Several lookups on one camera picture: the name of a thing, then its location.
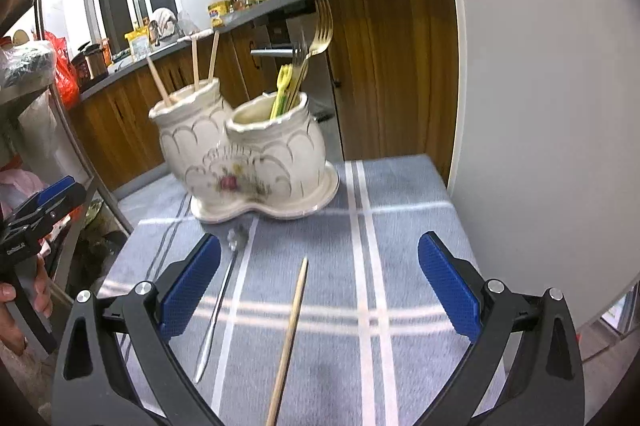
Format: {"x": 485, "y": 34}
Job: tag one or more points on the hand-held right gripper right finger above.
{"x": 445, "y": 286}

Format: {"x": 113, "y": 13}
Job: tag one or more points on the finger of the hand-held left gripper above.
{"x": 60, "y": 198}

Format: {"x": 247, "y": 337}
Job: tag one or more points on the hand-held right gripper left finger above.
{"x": 192, "y": 281}

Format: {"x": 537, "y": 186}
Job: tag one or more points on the wooden chopstick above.
{"x": 290, "y": 331}
{"x": 159, "y": 81}
{"x": 195, "y": 61}
{"x": 214, "y": 56}

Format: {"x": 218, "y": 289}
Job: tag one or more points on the white ceramic floral utensil holder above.
{"x": 250, "y": 156}

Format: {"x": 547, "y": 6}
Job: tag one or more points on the yellow green plastic utensils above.
{"x": 280, "y": 91}

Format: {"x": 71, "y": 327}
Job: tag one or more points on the person's left hand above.
{"x": 44, "y": 291}

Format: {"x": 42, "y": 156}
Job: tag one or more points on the silver metal spoon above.
{"x": 220, "y": 301}

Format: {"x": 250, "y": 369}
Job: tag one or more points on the pink cloth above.
{"x": 22, "y": 186}

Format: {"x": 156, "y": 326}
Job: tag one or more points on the grey plaid tablecloth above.
{"x": 400, "y": 256}

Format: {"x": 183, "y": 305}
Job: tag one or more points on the metal shelf rack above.
{"x": 75, "y": 146}

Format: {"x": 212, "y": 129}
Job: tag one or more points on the red plastic bag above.
{"x": 65, "y": 71}

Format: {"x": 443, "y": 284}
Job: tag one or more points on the clear bag of goods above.
{"x": 25, "y": 63}

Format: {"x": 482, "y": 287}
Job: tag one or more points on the brown electric cooker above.
{"x": 92, "y": 61}

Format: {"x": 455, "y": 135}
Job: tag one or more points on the yellow packet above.
{"x": 137, "y": 42}

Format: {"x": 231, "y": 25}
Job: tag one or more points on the white towel on faucet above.
{"x": 164, "y": 22}

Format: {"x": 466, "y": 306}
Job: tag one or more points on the white cloth on counter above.
{"x": 196, "y": 36}

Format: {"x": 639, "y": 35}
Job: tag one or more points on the stainless steel oven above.
{"x": 325, "y": 106}

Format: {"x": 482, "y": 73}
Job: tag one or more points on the wooden base cabinets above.
{"x": 395, "y": 71}

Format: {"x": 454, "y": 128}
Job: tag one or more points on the dark metal fork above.
{"x": 298, "y": 61}

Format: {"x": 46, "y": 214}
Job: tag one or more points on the row of condiment bottles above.
{"x": 240, "y": 3}

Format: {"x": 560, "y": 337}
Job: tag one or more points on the gold metal fork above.
{"x": 320, "y": 31}

